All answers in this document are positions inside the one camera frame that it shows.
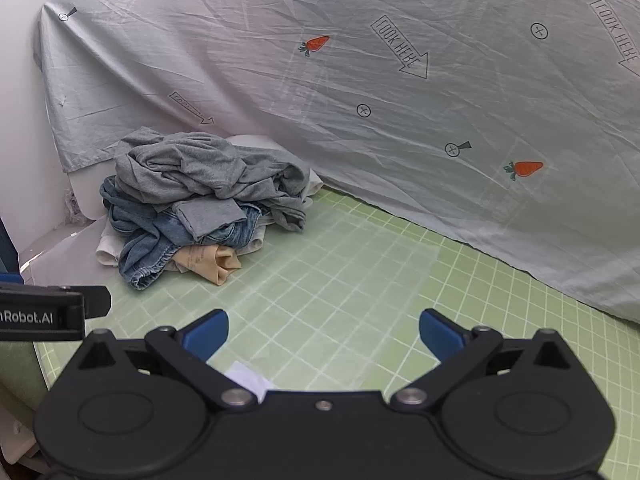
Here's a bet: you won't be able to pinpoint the blue denim jeans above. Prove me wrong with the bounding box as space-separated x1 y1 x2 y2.
99 175 268 291

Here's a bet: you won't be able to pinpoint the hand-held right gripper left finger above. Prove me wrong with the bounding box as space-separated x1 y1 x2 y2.
75 309 261 413

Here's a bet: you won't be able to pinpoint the grey zip hoodie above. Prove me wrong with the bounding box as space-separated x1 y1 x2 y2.
114 126 315 242

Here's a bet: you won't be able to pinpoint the white tape piece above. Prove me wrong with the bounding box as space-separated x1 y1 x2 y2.
227 362 268 403

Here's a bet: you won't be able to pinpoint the translucent plastic sheet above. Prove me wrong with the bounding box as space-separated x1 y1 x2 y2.
107 230 443 391

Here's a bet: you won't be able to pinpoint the grey carrot print sheet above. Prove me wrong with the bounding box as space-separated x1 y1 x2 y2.
32 0 640 323

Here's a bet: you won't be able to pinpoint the beige garment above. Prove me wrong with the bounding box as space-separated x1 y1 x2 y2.
170 244 244 288

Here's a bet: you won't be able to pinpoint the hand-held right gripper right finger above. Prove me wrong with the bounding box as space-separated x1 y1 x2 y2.
391 309 575 413

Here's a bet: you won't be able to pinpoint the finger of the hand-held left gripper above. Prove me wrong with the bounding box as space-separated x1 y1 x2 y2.
82 286 112 319

